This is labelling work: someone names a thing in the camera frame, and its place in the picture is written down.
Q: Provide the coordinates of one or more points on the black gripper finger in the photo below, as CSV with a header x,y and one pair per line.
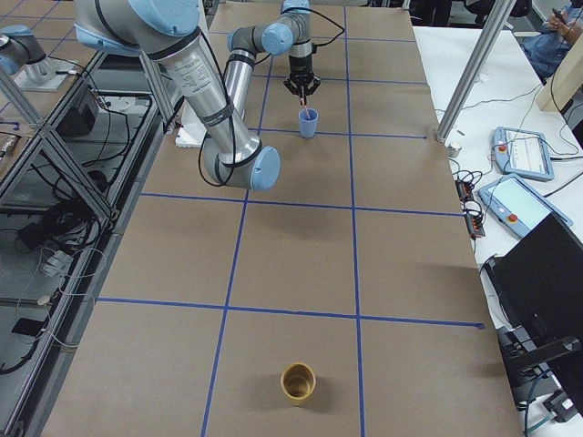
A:
x,y
310,88
296,91

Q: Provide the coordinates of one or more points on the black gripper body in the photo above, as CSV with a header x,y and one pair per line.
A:
x,y
301,66

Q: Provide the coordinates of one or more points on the pink chopstick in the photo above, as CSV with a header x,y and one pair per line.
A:
x,y
305,109

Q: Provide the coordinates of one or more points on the light blue plastic cup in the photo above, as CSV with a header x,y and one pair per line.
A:
x,y
308,122

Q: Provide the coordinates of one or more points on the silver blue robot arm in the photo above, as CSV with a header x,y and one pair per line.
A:
x,y
168,33

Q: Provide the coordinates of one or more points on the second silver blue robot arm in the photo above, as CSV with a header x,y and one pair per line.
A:
x,y
290,34

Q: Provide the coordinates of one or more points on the seated person in blue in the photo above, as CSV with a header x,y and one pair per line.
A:
x,y
557,35

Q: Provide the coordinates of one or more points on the small silver metal cylinder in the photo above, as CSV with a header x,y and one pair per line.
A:
x,y
453,149

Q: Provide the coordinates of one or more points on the black power strip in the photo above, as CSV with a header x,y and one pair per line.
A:
x,y
471,209

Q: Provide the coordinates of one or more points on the black power adapter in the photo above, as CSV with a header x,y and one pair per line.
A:
x,y
80,117

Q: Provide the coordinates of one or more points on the blue teach pendant far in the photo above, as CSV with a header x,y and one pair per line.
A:
x,y
522,152

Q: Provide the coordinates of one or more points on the blue teach pendant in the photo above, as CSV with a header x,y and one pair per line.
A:
x,y
522,152
517,205

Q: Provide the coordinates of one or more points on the blue teach pendant near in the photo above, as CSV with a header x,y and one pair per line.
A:
x,y
517,205

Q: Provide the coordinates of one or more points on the wooden board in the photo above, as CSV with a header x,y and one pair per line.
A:
x,y
568,77

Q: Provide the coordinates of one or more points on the black monitor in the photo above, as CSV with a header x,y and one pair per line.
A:
x,y
539,286

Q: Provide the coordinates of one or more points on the aluminium frame post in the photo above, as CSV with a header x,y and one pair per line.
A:
x,y
495,22

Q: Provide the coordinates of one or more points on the aluminium frame rail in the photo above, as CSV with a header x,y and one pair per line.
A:
x,y
45,139

